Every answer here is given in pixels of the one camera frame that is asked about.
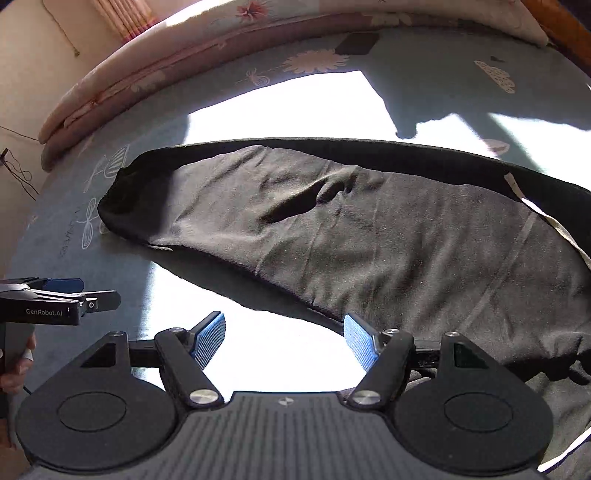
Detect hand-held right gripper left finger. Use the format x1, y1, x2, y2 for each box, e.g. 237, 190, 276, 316
81, 311, 227, 409

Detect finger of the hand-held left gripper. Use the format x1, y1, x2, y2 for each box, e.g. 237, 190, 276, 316
74, 289, 122, 320
0, 276, 85, 296

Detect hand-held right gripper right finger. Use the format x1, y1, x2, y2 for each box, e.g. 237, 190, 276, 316
343, 313, 490, 409

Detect black printed sweatshirt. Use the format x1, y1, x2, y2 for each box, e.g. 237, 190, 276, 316
97, 137, 591, 476

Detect person's left hand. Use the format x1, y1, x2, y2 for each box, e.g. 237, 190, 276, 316
0, 335, 38, 394

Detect blue floral bed sheet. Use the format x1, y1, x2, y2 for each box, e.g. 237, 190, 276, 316
0, 28, 591, 393

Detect pink floral quilt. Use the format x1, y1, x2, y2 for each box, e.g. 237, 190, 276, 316
38, 0, 550, 146

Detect red striped curtain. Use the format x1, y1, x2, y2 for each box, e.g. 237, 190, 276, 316
92, 0, 155, 44

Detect dark rectangular object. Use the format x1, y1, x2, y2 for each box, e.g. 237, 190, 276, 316
335, 32, 379, 56

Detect wooden headboard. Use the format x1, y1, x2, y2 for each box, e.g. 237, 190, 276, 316
522, 0, 591, 77

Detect black wall cables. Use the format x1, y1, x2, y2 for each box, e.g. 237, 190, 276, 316
0, 124, 40, 201

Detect thin wall cord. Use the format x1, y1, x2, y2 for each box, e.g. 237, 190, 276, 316
41, 0, 80, 57

